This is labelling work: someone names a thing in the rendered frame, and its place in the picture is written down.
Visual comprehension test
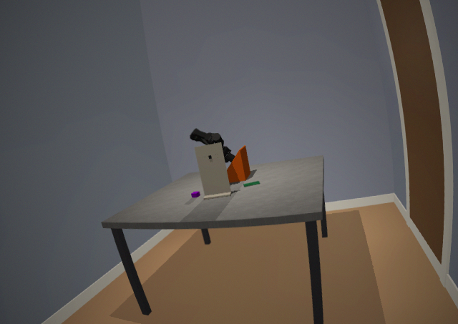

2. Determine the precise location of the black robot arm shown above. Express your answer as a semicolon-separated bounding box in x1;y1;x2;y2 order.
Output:
190;128;235;162

